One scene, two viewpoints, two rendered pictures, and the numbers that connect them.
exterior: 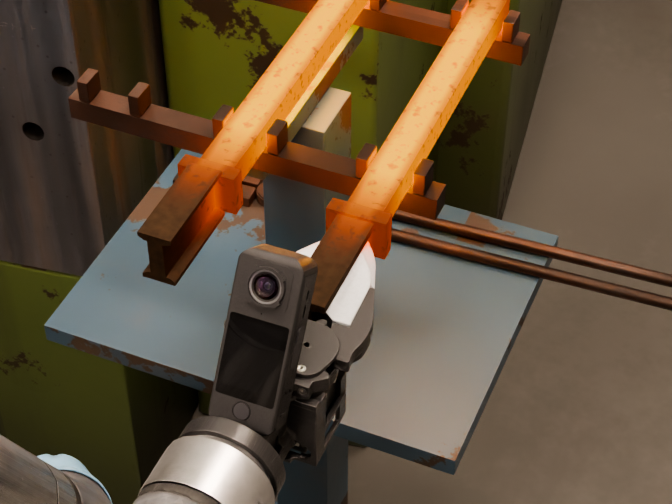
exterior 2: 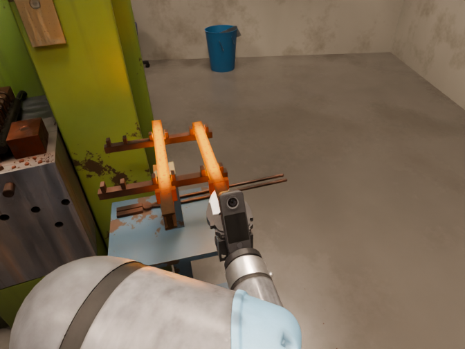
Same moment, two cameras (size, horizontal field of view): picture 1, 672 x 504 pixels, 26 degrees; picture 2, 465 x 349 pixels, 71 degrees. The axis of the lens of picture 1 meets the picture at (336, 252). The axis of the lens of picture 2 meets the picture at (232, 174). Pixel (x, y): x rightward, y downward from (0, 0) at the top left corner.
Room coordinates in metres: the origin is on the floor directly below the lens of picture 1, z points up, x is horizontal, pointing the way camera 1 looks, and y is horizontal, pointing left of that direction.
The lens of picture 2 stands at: (0.26, 0.30, 1.44)
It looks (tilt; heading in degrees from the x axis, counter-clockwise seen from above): 37 degrees down; 325
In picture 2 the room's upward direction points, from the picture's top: 2 degrees counter-clockwise
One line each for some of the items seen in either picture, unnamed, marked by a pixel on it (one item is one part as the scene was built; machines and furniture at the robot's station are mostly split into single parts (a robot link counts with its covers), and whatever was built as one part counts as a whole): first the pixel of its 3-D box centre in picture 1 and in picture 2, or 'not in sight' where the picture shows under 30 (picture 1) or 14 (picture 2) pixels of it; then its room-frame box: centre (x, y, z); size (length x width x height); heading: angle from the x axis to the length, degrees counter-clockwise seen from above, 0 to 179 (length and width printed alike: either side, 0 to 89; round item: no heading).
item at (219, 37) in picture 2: not in sight; (223, 47); (3.65, -2.04, 0.25); 0.44 x 0.40 x 0.51; 54
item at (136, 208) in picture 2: (464, 241); (205, 194); (1.02, -0.12, 0.70); 0.60 x 0.04 x 0.01; 70
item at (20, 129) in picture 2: not in sight; (28, 137); (1.33, 0.29, 0.95); 0.12 x 0.09 x 0.07; 165
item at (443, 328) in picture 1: (309, 286); (174, 224); (0.97, 0.03, 0.69); 0.40 x 0.30 x 0.02; 67
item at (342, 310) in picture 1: (354, 307); not in sight; (0.70, -0.01, 0.94); 0.09 x 0.03 x 0.06; 155
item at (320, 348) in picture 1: (265, 410); (236, 244); (0.61, 0.05, 0.94); 0.12 x 0.08 x 0.09; 157
